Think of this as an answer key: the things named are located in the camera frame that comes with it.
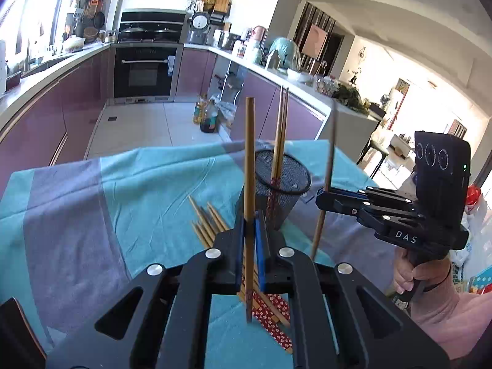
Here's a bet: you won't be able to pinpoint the green appliance under plastic cover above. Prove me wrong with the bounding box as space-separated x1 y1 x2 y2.
269 37 301 71

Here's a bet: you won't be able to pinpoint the wall rack with cutting board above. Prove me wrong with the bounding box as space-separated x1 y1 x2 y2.
190 0 232 18

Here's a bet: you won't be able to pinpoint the kitchen window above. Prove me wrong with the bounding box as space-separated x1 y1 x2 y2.
0 0 83 73

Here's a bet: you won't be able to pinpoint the black stool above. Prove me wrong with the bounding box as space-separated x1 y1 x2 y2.
357 140 387 180

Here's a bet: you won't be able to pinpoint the stainless steel pot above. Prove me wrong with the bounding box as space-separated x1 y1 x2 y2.
218 31 241 52

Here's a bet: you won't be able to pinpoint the white bowl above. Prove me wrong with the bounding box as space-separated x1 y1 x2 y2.
286 68 312 84

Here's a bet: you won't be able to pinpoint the person's right forearm pink sleeve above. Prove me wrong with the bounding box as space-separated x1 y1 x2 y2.
407 273 492 360

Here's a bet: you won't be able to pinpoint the built-in black oven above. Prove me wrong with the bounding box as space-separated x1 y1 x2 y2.
113 43 184 101

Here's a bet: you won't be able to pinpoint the wooden chopstick floral end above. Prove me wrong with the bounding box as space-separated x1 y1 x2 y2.
310 99 338 261
269 85 284 220
245 97 255 323

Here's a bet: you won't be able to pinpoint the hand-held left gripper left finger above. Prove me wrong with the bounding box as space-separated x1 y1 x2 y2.
46 211 247 369

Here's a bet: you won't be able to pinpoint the black integrated stove hood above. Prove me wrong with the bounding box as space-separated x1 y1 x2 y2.
117 9 189 44

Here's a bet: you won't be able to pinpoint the black smartphone orange edge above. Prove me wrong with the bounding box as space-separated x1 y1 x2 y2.
0 298 47 369

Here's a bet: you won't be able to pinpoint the person's right hand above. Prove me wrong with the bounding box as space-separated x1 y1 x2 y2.
392 256 452 296

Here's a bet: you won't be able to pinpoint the purple kitchen base cabinets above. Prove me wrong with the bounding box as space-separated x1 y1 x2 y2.
0 44 116 200
177 46 326 144

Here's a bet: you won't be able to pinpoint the green potted plant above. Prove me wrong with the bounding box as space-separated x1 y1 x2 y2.
334 84 367 113

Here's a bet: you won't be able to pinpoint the white grey rice cooker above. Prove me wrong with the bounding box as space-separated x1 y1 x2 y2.
188 12 212 45

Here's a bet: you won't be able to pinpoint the pile of wooden chopsticks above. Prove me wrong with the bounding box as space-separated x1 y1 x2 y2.
188 195 293 354

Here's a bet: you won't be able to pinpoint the yellow cooking oil bottle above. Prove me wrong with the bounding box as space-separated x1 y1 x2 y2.
193 94 208 125

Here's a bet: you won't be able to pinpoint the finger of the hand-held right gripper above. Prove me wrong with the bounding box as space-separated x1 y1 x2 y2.
328 187 416 205
316 189 423 235

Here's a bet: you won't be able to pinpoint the teal and grey tablecloth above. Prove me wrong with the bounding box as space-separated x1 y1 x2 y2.
0 139 385 369

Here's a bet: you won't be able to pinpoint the dark slatted door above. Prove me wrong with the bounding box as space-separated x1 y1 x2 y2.
294 2 345 76

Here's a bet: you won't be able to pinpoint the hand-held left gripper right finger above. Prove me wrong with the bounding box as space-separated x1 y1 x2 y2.
254 209 450 369

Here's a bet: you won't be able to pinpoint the dark sauce bottle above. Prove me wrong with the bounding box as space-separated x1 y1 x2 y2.
200 99 219 133

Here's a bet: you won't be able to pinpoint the black mesh utensil holder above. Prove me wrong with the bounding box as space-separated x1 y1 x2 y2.
236 149 312 232

